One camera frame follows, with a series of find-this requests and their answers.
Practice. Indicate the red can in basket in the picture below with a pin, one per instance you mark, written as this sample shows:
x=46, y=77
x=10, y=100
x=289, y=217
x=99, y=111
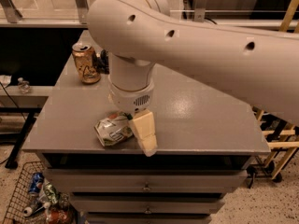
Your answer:
x=59, y=216

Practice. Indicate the gold soda can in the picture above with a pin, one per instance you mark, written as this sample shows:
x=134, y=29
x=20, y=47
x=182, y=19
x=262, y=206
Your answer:
x=86, y=62

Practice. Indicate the small glass bottle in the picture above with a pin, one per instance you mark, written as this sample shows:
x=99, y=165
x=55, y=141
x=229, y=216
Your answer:
x=24, y=85

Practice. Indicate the grey drawer cabinet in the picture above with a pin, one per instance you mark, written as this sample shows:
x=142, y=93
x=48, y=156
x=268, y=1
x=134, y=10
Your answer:
x=206, y=141

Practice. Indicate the green white 7up can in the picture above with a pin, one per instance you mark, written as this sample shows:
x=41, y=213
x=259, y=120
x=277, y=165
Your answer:
x=113, y=129

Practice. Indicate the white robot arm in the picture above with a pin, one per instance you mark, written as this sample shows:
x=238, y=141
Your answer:
x=258, y=67

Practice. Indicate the white bottle in basket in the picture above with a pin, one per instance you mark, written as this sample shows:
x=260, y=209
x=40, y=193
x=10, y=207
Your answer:
x=34, y=208

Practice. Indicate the green crushed can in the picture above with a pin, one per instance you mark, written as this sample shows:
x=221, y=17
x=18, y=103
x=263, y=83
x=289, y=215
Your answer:
x=51, y=193

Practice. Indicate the blue crumpled chip bag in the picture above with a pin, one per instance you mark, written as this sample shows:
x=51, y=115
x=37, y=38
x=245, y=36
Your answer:
x=104, y=61

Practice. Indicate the black side table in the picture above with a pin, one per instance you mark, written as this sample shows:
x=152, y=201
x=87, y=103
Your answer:
x=18, y=111

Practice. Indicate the blue pepsi can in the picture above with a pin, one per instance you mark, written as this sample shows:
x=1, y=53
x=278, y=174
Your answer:
x=36, y=183

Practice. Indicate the wire basket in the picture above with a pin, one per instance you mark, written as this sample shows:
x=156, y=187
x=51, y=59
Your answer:
x=20, y=196

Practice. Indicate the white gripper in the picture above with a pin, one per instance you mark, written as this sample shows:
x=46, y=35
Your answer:
x=130, y=100

